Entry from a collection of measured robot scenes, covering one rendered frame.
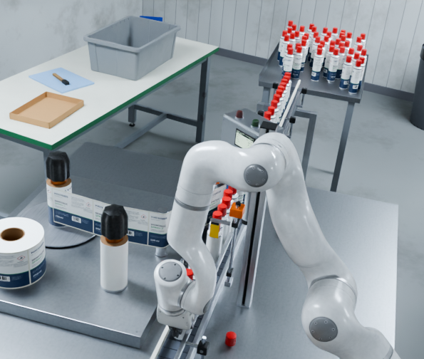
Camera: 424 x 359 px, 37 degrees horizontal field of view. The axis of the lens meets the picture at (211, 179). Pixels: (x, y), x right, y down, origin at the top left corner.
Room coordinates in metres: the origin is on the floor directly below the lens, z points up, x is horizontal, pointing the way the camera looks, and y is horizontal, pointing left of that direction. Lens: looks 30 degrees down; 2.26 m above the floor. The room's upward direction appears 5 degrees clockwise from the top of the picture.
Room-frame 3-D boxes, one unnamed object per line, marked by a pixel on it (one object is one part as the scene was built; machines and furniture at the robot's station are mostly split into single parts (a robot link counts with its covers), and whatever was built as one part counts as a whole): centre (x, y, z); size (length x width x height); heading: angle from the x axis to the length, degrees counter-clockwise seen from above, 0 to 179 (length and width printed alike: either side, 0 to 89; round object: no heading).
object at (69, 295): (1.86, 0.41, 0.86); 0.80 x 0.67 x 0.05; 167
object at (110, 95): (3.74, 0.76, 0.40); 1.90 x 0.75 x 0.80; 157
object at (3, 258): (1.66, 0.63, 0.95); 0.20 x 0.20 x 0.14
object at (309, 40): (4.04, -0.65, 0.98); 0.57 x 0.46 x 0.21; 77
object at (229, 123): (1.73, -0.11, 1.38); 0.17 x 0.10 x 0.19; 42
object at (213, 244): (1.76, -0.03, 0.98); 0.05 x 0.05 x 0.20
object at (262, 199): (1.66, -0.15, 1.16); 0.04 x 0.04 x 0.67; 77
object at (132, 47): (3.94, 0.58, 0.91); 0.60 x 0.40 x 0.22; 160
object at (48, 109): (3.08, 0.91, 0.82); 0.34 x 0.24 x 0.04; 162
